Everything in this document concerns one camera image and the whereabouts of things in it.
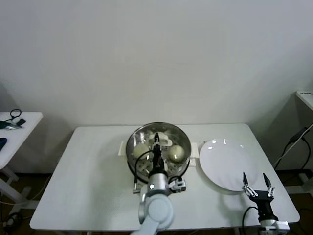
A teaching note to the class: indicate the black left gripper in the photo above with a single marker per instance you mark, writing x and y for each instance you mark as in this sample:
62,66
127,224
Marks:
158,159

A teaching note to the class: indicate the black power adapter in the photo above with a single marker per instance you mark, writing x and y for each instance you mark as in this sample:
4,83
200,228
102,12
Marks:
297,135

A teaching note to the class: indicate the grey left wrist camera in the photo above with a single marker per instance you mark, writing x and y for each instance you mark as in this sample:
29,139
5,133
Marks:
178,185

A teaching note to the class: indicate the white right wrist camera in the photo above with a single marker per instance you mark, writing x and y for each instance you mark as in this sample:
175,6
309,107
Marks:
282,225

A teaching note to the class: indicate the white oval plate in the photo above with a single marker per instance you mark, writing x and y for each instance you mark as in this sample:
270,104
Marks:
225,164

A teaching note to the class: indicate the dark blue object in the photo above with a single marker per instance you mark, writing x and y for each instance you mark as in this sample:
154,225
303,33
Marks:
3,144

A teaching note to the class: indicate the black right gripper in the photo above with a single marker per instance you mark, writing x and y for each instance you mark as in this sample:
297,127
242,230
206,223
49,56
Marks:
265,205

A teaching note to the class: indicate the white desk with label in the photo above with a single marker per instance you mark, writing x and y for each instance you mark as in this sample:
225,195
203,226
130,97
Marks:
305,100

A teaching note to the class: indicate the perforated steel steamer basket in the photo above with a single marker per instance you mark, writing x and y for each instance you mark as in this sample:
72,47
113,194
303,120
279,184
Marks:
187,159

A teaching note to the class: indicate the small black device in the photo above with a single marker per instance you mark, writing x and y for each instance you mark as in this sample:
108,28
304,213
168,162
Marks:
21,122

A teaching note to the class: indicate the white steamed baozi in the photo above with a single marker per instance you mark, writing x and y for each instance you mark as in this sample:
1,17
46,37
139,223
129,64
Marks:
176,153
140,150

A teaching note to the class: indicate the white side table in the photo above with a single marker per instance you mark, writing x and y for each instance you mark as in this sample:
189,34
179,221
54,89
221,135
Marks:
27,133

